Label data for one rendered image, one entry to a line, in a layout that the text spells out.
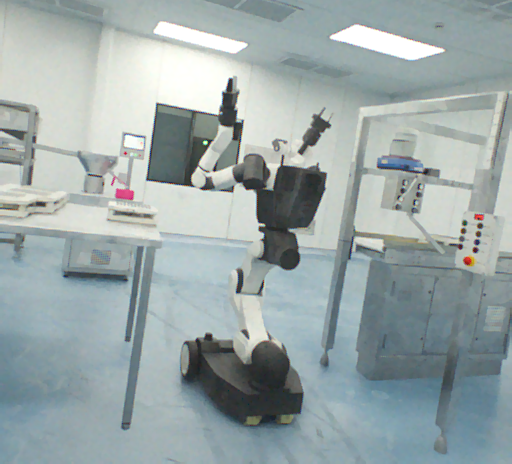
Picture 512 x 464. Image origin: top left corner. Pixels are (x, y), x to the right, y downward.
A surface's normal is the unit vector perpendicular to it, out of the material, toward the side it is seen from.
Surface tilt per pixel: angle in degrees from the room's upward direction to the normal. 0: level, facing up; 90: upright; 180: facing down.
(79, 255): 90
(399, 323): 90
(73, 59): 90
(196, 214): 90
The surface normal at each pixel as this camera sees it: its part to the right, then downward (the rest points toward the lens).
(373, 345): -0.89, -0.10
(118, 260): 0.35, 0.12
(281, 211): -0.71, -0.03
